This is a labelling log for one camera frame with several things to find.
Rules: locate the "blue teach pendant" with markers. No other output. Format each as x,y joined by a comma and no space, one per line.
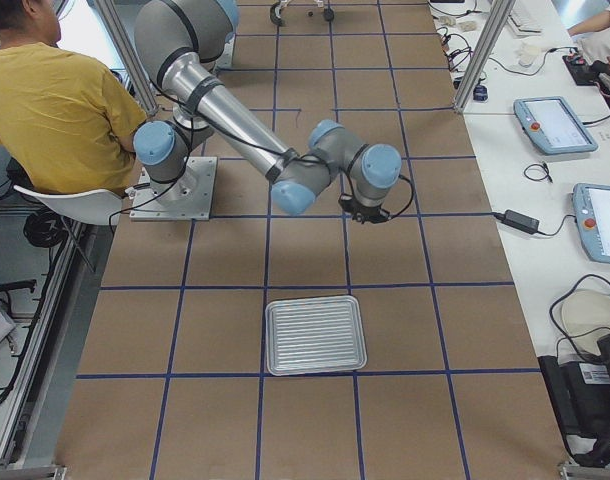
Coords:
591,203
552,126

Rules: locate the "round white pad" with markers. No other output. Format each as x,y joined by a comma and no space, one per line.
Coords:
585,316

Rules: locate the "person in yellow shirt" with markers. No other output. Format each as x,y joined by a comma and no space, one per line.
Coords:
64,116

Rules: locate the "small black flat part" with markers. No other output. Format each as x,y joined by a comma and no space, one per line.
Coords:
328,14

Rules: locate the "far blue teach pendant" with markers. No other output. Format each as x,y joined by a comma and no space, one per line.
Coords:
552,126

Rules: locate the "near blue teach pendant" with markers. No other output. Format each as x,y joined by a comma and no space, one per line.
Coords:
591,203

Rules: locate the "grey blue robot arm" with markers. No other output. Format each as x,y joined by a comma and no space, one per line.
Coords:
175,41

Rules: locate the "aluminium frame post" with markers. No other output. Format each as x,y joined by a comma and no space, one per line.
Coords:
490,33

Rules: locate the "black power adapter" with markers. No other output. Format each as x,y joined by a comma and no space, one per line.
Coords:
521,222

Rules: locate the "small blue module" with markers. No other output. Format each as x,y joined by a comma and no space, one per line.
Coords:
480,93

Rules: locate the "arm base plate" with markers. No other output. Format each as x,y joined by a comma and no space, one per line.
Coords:
190,198

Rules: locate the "dark curved brake shoe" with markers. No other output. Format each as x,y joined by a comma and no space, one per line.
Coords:
275,14

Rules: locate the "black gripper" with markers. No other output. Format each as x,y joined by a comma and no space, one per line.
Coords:
371,214

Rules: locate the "white plastic chair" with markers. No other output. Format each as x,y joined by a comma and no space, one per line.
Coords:
95,207

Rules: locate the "black device with label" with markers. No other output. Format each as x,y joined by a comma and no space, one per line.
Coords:
579,392

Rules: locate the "ribbed aluminium tray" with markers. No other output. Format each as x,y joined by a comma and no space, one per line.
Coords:
314,335

